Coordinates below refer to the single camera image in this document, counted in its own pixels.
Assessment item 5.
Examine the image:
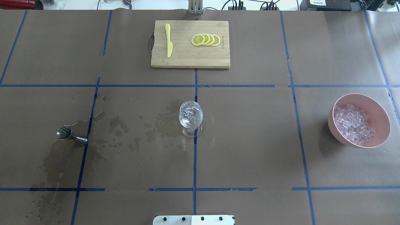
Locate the aluminium frame post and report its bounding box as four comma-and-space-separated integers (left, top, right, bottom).
188, 0, 204, 15

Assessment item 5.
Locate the bamboo cutting board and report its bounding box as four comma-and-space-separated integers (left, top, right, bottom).
151, 20, 231, 69

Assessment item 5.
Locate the steel jigger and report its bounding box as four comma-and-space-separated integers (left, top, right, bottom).
56, 125, 88, 146

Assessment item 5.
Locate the black box device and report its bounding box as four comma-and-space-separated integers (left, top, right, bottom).
299, 0, 352, 12

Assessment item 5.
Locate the yellow plastic knife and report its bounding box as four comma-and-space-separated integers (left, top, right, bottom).
165, 24, 174, 58

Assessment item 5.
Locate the red thermos bottle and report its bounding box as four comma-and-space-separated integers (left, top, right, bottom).
0, 0, 44, 10

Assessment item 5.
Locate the clear ice cubes pile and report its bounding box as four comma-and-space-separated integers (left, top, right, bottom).
333, 104, 376, 146

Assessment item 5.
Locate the clear wine glass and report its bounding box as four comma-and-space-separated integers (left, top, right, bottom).
178, 101, 204, 138

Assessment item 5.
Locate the lemon slice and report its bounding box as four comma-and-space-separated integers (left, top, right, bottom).
203, 34, 219, 47
201, 34, 211, 46
210, 34, 221, 47
191, 34, 203, 46

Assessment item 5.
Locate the pink bowl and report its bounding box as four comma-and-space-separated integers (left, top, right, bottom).
328, 93, 391, 148

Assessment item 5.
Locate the brown paper table cover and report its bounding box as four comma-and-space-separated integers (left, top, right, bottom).
1, 9, 399, 225

